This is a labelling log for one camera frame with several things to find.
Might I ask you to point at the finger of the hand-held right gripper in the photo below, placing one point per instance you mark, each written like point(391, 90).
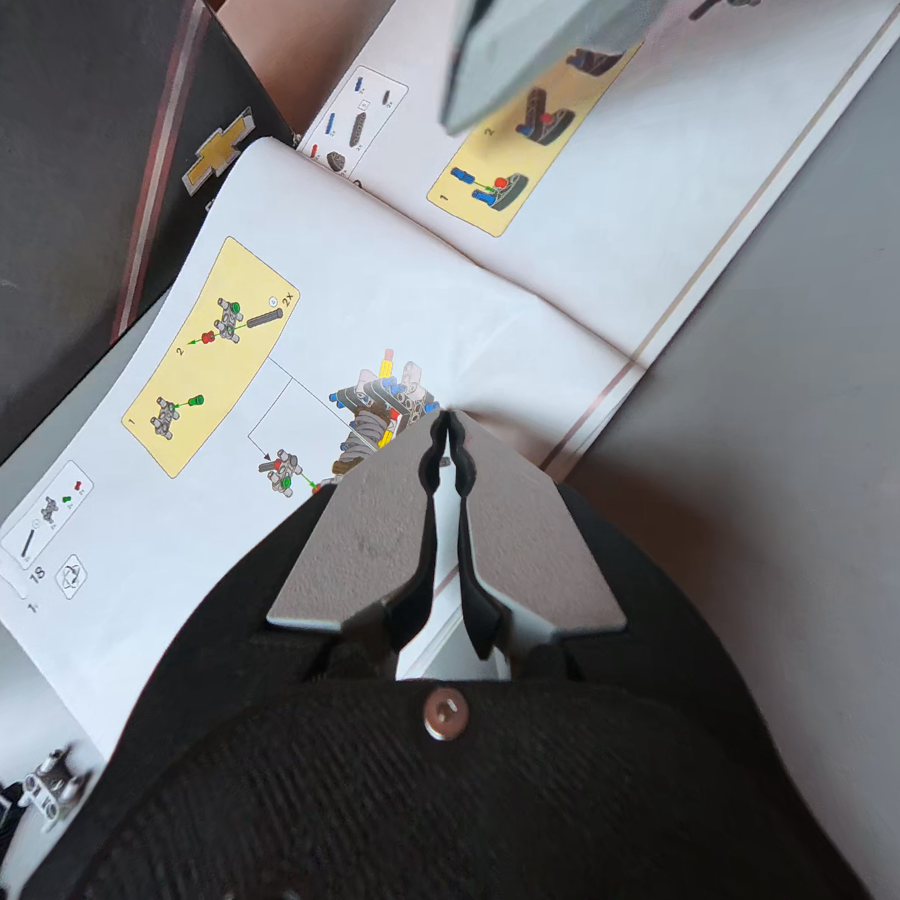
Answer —
point(534, 42)

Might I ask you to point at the lego instruction booklet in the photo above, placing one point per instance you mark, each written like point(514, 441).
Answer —
point(562, 267)

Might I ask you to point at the grey table with brown edge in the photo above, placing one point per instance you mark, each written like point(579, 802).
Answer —
point(295, 56)

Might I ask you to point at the pile of lego pieces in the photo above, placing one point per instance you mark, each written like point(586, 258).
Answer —
point(53, 784)

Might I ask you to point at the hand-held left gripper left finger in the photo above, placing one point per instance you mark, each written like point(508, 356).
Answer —
point(351, 555)

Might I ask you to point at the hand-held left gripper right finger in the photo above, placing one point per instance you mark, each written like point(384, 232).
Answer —
point(541, 562)

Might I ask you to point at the black lego box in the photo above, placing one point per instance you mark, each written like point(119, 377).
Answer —
point(70, 176)

